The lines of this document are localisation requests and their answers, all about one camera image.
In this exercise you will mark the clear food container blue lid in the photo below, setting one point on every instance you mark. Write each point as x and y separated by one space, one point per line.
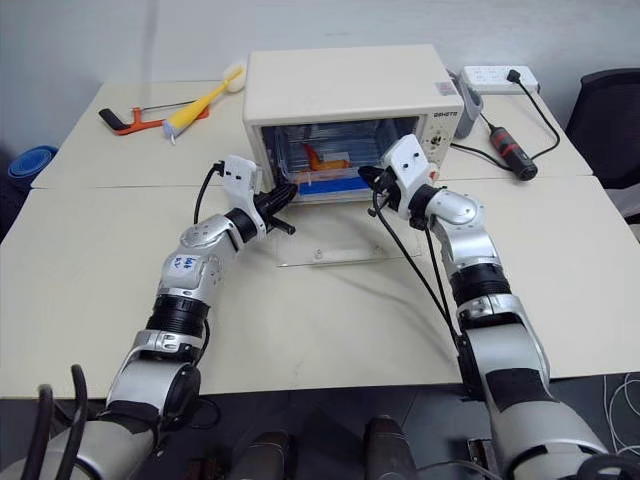
332 186

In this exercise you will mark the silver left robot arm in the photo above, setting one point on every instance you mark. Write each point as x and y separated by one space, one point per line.
165 310

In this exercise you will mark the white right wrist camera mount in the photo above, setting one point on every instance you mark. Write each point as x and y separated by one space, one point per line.
407 160

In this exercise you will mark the white power strip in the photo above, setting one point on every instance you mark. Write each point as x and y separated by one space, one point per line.
497 79

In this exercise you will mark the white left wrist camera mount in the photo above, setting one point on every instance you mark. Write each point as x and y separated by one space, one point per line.
240 180

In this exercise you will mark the cream toaster oven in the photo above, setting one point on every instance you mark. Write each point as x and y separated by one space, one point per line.
340 85

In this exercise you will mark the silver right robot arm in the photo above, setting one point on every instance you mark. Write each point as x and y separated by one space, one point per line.
500 320

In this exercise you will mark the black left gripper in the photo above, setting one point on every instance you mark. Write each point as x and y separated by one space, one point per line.
264 209

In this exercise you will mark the yellow bottle brush with sponge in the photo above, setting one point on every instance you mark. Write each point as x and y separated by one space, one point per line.
200 105

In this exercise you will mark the black office chair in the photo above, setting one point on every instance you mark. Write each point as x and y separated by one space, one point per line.
607 130

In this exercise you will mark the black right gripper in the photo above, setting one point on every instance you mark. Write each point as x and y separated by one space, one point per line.
391 191

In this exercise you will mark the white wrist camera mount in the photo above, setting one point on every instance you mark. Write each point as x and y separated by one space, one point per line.
240 180
407 160

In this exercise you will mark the black red cylindrical device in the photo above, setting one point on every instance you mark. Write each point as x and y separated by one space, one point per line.
512 152

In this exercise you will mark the dark rounded shape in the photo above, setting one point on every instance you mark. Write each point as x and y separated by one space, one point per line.
265 457
389 447

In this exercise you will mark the clear glass oven door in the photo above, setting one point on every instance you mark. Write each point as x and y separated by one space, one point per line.
345 235

